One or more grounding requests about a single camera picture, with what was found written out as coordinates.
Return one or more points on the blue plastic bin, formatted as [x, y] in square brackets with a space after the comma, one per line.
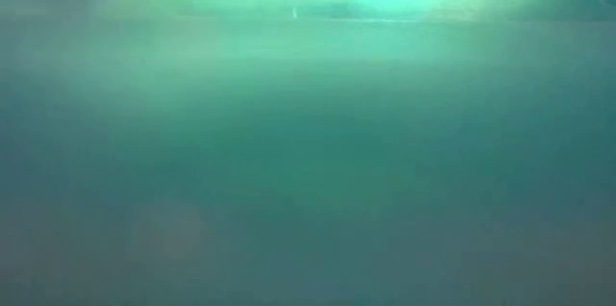
[308, 152]

